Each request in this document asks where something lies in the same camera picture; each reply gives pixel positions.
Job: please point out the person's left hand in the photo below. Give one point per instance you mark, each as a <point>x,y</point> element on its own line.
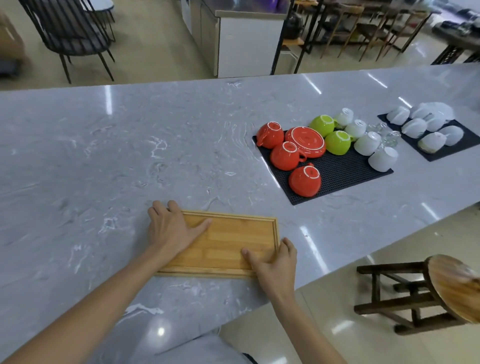
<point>168,232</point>

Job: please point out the person's right hand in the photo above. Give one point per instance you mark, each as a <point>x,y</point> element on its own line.
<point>279,272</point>

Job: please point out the person's left forearm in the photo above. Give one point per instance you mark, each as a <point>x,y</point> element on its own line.
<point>82,318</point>

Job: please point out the person's right forearm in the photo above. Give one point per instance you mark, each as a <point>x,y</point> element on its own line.
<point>303,330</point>

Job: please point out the person's light grey shirt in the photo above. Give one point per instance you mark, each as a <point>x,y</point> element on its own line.
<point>202,352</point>

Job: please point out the grey marble table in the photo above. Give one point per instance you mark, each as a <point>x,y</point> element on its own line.
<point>93,150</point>

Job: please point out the red ceramic cups group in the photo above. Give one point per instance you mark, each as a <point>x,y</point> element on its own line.
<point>305,142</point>

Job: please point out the green ceramic cup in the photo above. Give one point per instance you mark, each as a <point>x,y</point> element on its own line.
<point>322,125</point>
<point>337,144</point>

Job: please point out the small white ceramic cup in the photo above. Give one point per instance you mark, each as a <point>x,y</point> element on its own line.
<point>344,117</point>
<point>382,159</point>
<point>355,129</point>
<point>366,144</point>

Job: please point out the wooden bar stool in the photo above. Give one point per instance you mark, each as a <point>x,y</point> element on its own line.
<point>450,285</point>

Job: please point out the small clear glass cup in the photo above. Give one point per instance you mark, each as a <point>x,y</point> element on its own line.
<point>392,138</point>
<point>379,129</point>

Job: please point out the cluster of white teacups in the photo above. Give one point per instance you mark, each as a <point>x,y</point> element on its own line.
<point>414,127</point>

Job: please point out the white counter cabinet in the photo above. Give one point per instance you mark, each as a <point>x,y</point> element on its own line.
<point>247,45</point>

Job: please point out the black slatted chair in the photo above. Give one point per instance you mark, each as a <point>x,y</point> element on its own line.
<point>71,45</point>

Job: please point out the black metal rack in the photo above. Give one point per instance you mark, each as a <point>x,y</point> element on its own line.
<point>308,37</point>

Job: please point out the round white table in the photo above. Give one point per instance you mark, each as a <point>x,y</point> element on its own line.
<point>101,4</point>

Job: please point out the black bag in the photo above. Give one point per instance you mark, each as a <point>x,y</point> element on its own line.
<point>293,26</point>

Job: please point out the brown cardboard box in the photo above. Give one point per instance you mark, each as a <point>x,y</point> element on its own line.
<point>11,41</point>

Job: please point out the purple display box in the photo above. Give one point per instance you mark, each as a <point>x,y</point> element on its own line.
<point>279,3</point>

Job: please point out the wooden dining chair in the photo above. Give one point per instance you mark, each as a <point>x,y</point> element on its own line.
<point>412,17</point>
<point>352,10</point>
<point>369,30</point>

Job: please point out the dark side table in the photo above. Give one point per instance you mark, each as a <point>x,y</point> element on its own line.
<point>457,37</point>

